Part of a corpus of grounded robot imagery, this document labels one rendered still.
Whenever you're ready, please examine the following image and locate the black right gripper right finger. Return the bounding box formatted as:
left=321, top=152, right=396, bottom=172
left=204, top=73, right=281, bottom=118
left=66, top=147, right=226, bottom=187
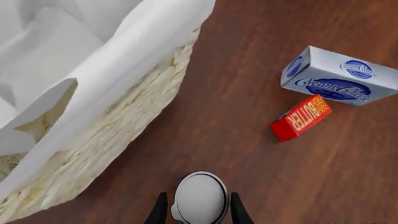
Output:
left=230, top=192, right=256, bottom=224

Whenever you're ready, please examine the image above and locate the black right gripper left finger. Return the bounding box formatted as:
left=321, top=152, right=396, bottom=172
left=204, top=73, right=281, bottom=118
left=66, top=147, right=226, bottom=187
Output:
left=144, top=192, right=169, bottom=224

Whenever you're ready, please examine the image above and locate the pale woven basket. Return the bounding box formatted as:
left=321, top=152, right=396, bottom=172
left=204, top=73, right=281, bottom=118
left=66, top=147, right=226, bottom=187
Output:
left=0, top=27, right=200, bottom=223

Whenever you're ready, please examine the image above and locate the white cloth basket liner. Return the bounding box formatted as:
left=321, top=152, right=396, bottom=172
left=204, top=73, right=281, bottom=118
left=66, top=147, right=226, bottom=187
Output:
left=0, top=0, right=216, bottom=188

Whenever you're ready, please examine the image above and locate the red butter box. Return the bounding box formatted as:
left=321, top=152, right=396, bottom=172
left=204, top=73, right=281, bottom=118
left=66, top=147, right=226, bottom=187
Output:
left=269, top=93, right=333, bottom=142

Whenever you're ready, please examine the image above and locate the silver blue cream cheese box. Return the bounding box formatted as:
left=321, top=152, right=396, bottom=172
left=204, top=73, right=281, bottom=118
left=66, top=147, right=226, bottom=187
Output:
left=280, top=45, right=398, bottom=108

